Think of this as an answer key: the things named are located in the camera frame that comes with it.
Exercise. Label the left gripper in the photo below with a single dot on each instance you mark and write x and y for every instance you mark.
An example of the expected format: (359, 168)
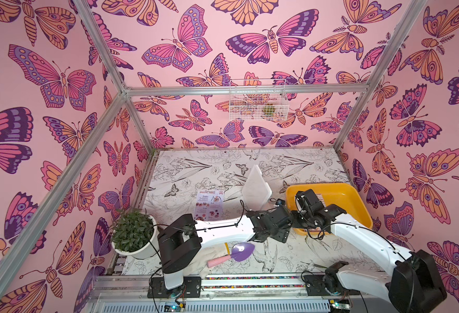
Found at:
(284, 235)

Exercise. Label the white wire basket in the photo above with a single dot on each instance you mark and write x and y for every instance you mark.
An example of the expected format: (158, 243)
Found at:
(246, 101)

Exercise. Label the purple trowel pink handle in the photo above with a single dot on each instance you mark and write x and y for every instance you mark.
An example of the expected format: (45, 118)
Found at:
(239, 253)

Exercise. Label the potted green plant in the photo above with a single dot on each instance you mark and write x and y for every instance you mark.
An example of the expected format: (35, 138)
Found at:
(135, 235)

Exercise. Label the aluminium mounting rail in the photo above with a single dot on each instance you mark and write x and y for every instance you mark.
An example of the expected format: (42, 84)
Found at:
(296, 292)

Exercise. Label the white work glove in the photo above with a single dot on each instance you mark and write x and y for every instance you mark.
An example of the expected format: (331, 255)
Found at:
(198, 266)

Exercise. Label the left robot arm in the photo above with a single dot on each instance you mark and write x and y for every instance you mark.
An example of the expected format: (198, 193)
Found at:
(182, 240)

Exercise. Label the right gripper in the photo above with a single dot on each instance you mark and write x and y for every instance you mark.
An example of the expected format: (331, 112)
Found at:
(305, 201)

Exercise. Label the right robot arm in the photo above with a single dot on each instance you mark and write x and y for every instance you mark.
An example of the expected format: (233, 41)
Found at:
(411, 282)

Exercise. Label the clear acrylic menu holder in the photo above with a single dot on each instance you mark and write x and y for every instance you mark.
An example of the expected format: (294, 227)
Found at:
(256, 191)

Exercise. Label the yellow plastic tray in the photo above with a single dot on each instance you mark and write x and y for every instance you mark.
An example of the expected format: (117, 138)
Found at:
(341, 194)

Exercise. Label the green item in basket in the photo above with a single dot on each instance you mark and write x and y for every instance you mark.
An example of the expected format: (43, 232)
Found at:
(270, 112)

